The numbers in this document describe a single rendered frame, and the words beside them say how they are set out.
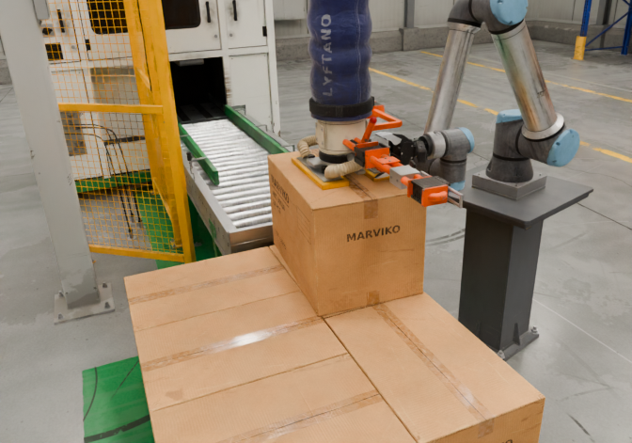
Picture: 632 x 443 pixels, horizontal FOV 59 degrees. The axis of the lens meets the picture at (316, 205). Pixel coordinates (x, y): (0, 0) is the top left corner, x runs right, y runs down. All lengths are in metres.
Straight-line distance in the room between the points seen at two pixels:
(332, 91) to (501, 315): 1.28
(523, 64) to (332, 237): 0.86
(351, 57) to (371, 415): 1.08
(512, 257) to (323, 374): 1.10
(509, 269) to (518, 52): 0.93
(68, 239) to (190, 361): 1.46
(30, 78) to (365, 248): 1.75
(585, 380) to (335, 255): 1.32
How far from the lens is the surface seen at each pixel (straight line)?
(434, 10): 12.78
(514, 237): 2.43
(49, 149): 2.93
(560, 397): 2.58
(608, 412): 2.58
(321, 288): 1.86
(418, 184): 1.49
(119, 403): 2.57
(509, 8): 1.92
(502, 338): 2.68
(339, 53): 1.86
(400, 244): 1.90
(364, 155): 1.76
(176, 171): 3.07
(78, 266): 3.15
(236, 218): 2.72
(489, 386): 1.69
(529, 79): 2.07
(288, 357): 1.75
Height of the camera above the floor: 1.62
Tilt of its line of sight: 23 degrees down
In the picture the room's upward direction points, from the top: 2 degrees counter-clockwise
